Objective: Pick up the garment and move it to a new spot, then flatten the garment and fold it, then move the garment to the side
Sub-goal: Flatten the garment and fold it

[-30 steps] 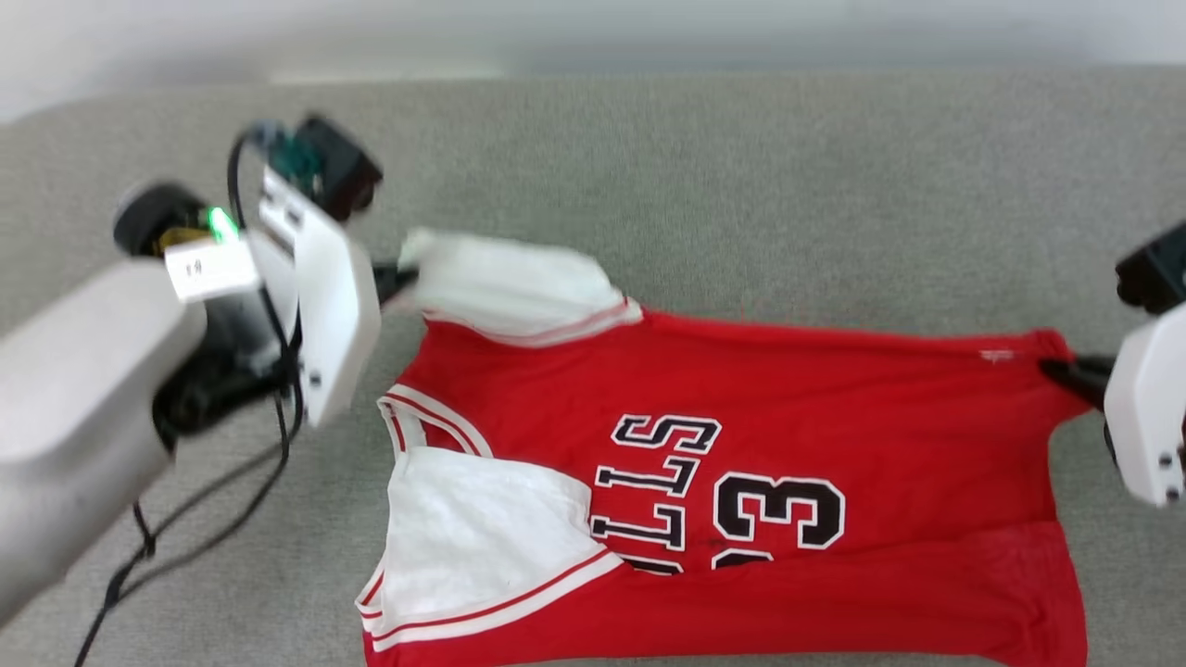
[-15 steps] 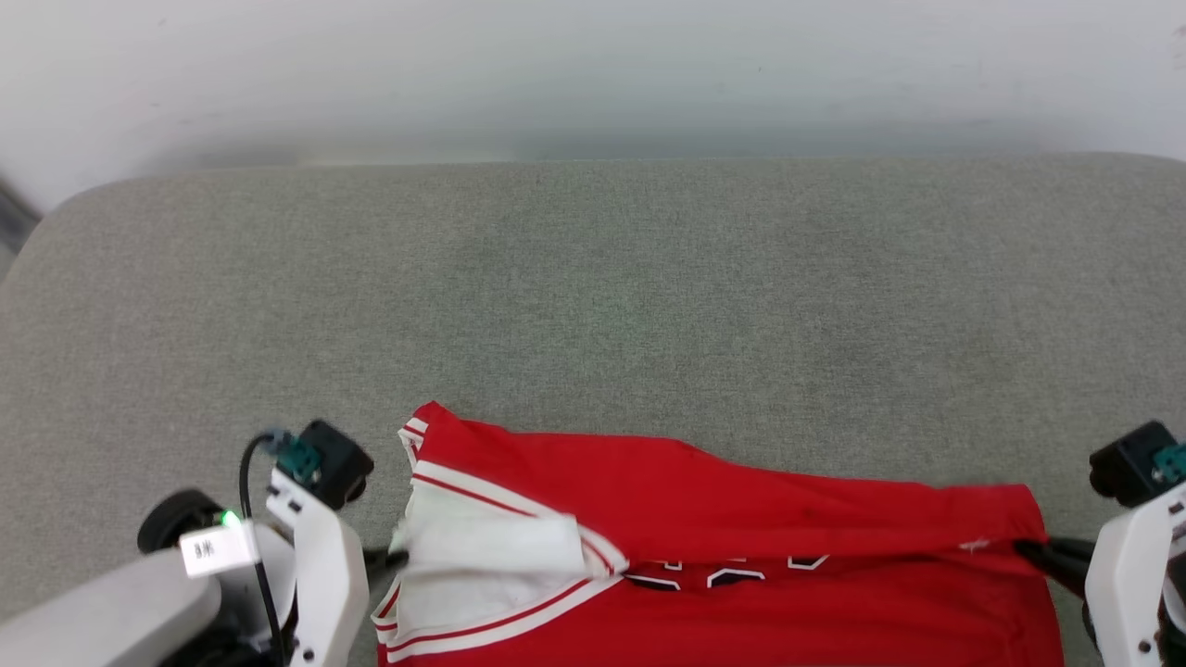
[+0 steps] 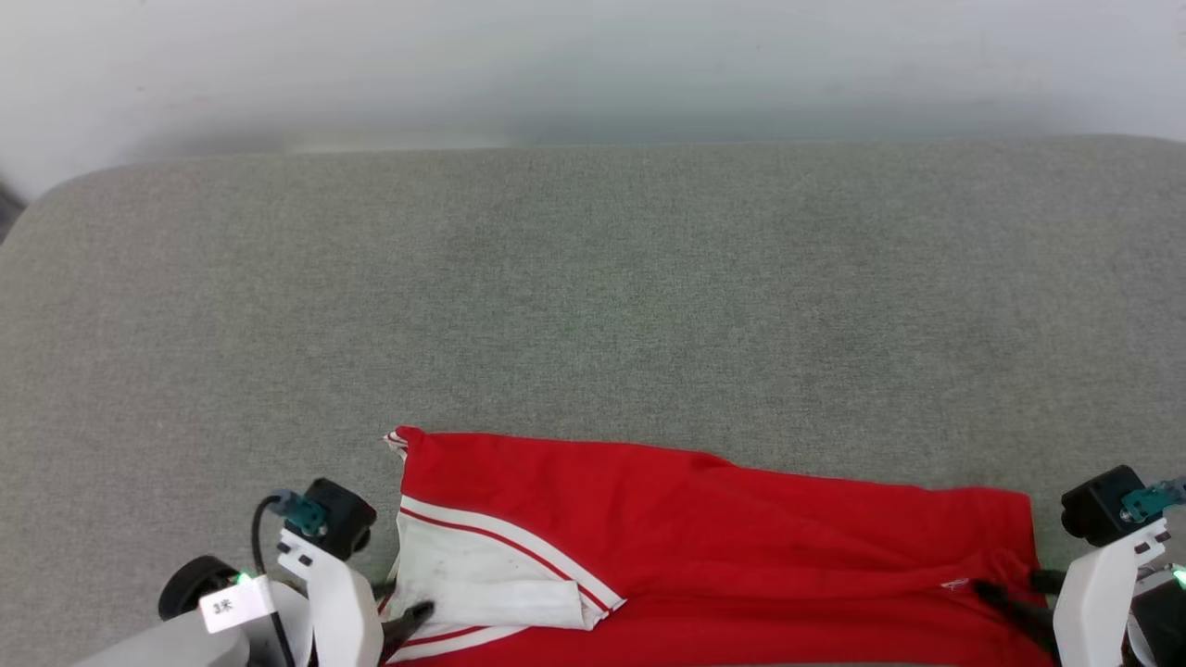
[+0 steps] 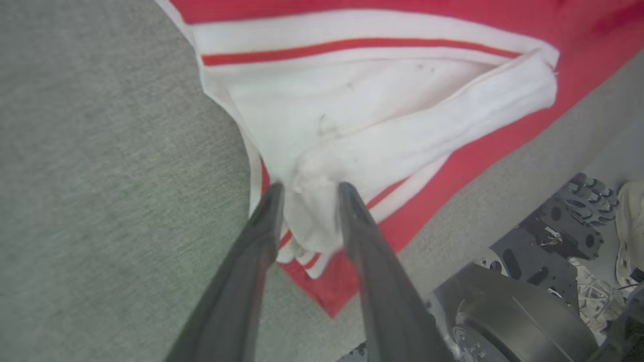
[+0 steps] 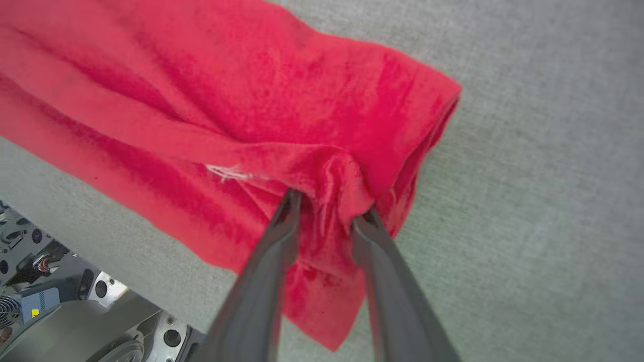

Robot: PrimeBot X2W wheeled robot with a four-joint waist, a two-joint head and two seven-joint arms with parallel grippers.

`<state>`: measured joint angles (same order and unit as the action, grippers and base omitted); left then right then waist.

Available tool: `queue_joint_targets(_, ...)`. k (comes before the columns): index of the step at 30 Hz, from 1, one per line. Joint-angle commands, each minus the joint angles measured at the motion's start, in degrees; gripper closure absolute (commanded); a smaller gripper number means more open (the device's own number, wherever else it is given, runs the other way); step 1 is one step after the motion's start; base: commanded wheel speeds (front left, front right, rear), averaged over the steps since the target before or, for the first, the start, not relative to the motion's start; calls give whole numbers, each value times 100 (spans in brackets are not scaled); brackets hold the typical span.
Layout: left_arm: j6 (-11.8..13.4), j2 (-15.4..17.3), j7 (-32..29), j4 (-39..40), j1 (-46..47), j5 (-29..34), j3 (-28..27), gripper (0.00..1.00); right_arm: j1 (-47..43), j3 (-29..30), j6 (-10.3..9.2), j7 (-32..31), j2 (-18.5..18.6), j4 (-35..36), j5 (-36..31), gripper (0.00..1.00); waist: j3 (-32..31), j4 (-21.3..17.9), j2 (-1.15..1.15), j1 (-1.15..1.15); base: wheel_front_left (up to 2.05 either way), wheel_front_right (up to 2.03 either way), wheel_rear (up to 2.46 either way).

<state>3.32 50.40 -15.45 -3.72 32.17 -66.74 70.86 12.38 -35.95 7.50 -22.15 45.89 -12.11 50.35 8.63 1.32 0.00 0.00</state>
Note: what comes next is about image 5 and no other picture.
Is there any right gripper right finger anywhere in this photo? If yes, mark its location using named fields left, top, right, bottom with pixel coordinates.
left=350, top=208, right=461, bottom=362

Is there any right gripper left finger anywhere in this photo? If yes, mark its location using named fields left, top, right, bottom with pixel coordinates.
left=189, top=188, right=302, bottom=362

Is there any red and white garment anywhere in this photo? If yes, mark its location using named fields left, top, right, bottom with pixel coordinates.
left=0, top=0, right=462, bottom=352

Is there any grey fabric sofa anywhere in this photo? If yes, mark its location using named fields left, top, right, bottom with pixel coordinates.
left=0, top=0, right=644, bottom=362

